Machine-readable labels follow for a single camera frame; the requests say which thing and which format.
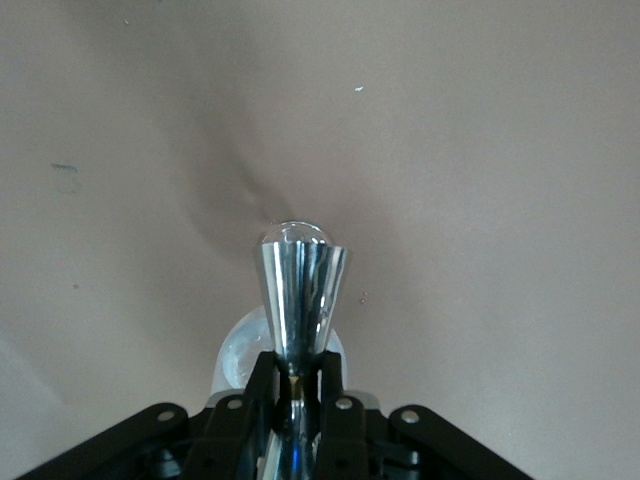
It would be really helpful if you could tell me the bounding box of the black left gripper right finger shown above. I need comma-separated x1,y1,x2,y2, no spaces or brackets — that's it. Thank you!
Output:
313,348,534,480

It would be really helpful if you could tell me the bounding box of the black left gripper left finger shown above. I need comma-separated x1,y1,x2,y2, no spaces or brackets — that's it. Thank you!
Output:
17,349,282,480

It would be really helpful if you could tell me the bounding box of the shiny metal jigger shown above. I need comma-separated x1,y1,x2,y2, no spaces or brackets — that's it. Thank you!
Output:
252,219,354,480

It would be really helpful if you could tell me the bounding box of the clear wine glass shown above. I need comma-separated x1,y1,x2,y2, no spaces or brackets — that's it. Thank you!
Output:
213,307,347,397

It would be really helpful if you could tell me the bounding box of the brown table mat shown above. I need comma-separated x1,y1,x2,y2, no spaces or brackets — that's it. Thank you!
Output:
0,0,640,480

